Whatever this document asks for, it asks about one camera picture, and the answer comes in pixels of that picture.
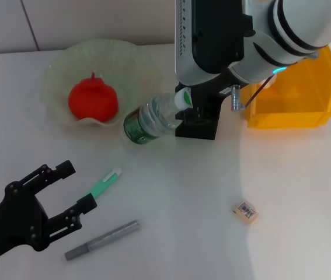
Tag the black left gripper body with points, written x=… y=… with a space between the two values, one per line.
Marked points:
x=10 y=227

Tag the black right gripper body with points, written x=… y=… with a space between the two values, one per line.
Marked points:
x=212 y=99

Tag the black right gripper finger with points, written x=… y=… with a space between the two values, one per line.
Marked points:
x=187 y=118
x=182 y=86

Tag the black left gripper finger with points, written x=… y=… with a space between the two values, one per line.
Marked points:
x=66 y=169
x=87 y=202

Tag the clear green-label water bottle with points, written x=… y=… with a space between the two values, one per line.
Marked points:
x=150 y=119

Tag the red-orange toy orange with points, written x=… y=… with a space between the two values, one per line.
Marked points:
x=92 y=99

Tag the black mesh pen holder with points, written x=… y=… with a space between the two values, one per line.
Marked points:
x=203 y=131

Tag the green retractable pen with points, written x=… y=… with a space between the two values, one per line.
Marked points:
x=104 y=182

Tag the grey marker pen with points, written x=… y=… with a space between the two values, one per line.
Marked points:
x=107 y=237

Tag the green glass fruit bowl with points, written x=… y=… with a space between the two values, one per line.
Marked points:
x=80 y=58

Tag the beige eraser with barcode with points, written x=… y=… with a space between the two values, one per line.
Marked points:
x=245 y=212

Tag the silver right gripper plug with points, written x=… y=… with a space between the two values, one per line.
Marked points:
x=236 y=97

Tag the yellow plastic bin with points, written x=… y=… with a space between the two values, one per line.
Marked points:
x=299 y=111

